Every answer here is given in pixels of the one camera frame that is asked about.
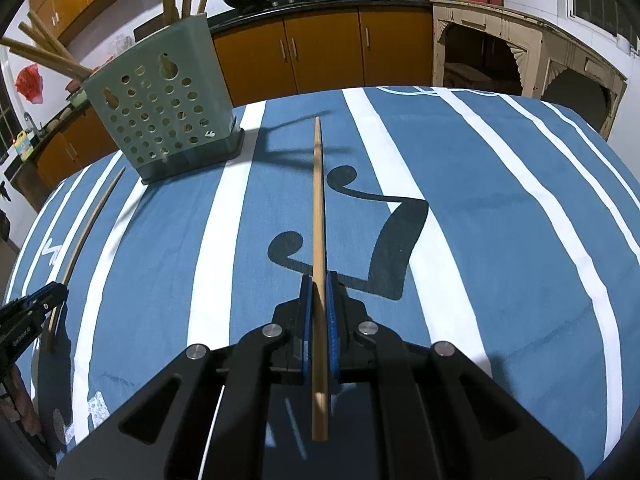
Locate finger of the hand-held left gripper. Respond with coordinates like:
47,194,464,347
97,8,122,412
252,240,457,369
0,281,70,330

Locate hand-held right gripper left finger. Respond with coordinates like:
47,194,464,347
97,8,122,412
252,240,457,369
55,273,317,480

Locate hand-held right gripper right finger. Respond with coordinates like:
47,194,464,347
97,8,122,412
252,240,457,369
325,270,586,480

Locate green perforated utensil holder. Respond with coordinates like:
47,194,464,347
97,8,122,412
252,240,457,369
82,12,246,185

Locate wooden chopsticks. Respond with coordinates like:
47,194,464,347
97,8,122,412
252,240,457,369
18,21,78,67

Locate person's left hand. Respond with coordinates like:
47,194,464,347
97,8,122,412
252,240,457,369
0,364,44,437

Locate blue white striped tablecloth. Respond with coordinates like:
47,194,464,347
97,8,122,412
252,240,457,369
0,85,640,478

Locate yellow detergent bottle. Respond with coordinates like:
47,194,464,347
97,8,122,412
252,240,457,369
12,129,34,162

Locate green bowl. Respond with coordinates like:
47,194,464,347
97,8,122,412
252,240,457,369
67,78,92,107

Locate red plastic bag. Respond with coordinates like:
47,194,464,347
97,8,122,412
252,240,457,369
14,63,44,106

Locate clear plastic bag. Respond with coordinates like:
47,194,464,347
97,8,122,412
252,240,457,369
107,34,134,61

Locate orange kitchen base cabinet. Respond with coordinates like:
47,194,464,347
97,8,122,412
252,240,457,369
35,4,434,187

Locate dark cutting board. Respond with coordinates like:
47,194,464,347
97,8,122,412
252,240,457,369
132,7,179,44

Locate black kitchen countertop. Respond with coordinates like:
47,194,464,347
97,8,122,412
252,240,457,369
30,0,434,161

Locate old white wooden cabinet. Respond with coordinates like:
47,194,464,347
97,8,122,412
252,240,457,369
430,0,629,142

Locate window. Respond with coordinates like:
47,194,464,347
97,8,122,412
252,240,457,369
569,0,640,57

